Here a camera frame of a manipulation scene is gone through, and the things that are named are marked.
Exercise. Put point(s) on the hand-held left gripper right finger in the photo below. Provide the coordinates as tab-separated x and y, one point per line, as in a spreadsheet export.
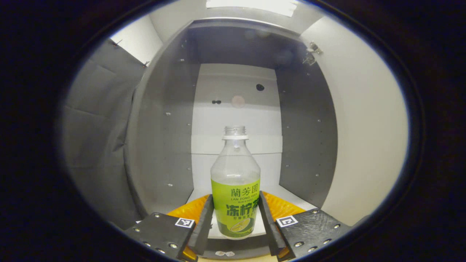
271	233

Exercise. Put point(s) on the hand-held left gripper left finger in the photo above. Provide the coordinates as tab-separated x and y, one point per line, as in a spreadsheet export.
204	229

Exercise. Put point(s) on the clear bottle with green label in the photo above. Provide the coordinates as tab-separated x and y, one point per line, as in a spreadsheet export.
236	203

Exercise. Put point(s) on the dark gray cabinet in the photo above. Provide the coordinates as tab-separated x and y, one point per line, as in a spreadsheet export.
164	138

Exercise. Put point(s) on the beige cabinet door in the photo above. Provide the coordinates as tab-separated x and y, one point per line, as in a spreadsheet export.
364	127

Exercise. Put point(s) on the metal door hinge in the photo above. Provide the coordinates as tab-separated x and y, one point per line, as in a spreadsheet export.
312	51

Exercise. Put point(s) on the black backdrop cloth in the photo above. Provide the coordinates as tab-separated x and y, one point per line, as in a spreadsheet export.
94	145

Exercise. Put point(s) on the ceiling light panel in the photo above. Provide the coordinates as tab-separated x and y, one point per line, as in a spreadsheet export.
251	5

